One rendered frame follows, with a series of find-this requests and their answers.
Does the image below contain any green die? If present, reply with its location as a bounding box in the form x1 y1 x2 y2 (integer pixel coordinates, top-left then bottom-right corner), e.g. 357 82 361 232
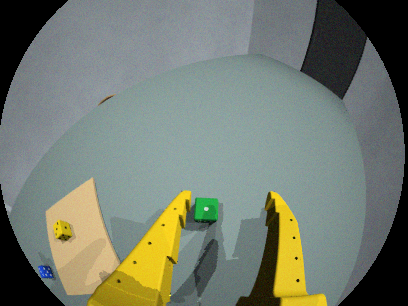
194 198 218 223

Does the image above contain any yellow die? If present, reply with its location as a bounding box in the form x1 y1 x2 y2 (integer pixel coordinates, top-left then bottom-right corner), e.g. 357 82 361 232
53 220 72 241

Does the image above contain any blue die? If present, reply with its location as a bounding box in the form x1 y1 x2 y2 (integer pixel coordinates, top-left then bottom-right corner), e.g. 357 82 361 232
38 266 54 278

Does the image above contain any beige mat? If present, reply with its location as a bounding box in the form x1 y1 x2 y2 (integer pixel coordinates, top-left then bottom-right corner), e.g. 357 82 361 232
46 178 121 295

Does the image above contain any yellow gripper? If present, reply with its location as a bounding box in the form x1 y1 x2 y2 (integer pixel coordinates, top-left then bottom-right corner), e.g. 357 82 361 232
87 190 327 306

